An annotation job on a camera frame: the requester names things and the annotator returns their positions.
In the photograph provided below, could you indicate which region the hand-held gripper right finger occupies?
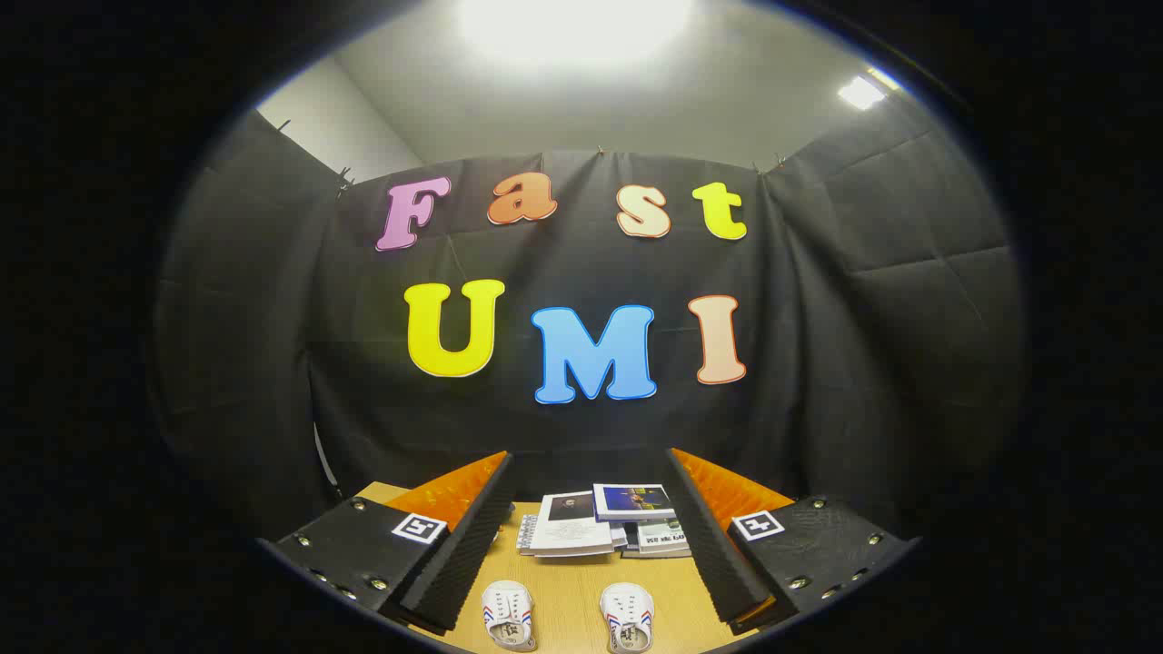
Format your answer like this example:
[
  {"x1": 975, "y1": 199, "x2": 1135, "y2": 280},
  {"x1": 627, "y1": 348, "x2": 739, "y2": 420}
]
[{"x1": 666, "y1": 447, "x2": 914, "y2": 637}]

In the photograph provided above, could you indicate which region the blue cover book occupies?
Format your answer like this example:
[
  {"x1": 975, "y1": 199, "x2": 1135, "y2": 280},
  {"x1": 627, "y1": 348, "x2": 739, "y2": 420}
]
[{"x1": 593, "y1": 483, "x2": 676, "y2": 523}]

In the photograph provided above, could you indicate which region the large ceiling light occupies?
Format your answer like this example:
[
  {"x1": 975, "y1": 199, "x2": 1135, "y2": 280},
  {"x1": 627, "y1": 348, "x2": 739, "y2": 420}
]
[{"x1": 454, "y1": 0, "x2": 696, "y2": 69}]

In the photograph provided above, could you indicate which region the white canvas shoe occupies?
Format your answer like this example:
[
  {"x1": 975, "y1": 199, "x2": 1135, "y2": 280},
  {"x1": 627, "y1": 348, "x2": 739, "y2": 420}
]
[
  {"x1": 600, "y1": 582, "x2": 655, "y2": 654},
  {"x1": 482, "y1": 580, "x2": 539, "y2": 653}
]

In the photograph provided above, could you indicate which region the thick white cover book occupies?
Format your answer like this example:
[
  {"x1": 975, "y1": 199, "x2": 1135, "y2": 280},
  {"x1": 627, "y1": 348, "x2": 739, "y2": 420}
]
[{"x1": 530, "y1": 491, "x2": 617, "y2": 558}]

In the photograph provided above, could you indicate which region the small ceiling light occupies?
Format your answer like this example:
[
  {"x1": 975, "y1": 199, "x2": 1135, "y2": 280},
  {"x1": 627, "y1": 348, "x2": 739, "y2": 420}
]
[{"x1": 836, "y1": 68, "x2": 900, "y2": 112}]

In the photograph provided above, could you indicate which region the pale printed cover book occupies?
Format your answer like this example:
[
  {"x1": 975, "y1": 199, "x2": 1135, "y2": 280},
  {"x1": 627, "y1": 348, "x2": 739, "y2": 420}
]
[{"x1": 636, "y1": 520, "x2": 691, "y2": 557}]

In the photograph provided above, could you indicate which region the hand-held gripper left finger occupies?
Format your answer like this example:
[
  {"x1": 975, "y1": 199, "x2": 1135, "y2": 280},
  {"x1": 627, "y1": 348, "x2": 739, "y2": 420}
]
[{"x1": 257, "y1": 451, "x2": 515, "y2": 635}]

